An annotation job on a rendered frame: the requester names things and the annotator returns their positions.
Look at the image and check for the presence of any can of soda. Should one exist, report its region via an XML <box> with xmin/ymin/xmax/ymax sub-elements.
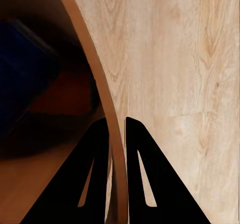
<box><xmin>0</xmin><ymin>16</ymin><xmax>65</xmax><ymax>138</ymax></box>
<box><xmin>27</xmin><ymin>62</ymin><xmax>99</xmax><ymax>115</ymax></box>

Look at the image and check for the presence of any trash can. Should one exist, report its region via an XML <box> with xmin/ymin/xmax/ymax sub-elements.
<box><xmin>0</xmin><ymin>0</ymin><xmax>129</xmax><ymax>224</ymax></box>

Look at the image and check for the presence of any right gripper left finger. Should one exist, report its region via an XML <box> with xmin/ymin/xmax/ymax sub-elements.
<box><xmin>20</xmin><ymin>118</ymin><xmax>110</xmax><ymax>224</ymax></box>

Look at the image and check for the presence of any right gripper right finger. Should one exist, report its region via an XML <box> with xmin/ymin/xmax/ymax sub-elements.
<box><xmin>125</xmin><ymin>117</ymin><xmax>211</xmax><ymax>224</ymax></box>

